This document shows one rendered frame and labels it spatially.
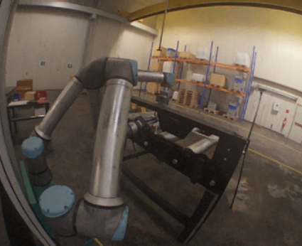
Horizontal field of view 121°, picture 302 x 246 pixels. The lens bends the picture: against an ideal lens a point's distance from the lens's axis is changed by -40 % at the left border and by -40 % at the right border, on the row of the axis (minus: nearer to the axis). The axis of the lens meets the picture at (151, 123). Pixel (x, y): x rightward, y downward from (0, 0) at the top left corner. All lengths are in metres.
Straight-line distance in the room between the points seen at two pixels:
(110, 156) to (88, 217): 0.23
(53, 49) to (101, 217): 10.65
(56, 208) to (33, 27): 10.92
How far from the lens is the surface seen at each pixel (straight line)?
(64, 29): 11.18
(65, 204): 0.54
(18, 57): 10.86
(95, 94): 0.70
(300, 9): 7.74
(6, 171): 0.56
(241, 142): 0.86
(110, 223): 0.52
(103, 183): 0.49
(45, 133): 1.05
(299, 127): 10.17
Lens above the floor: 1.37
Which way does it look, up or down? 18 degrees down
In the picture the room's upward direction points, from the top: 9 degrees clockwise
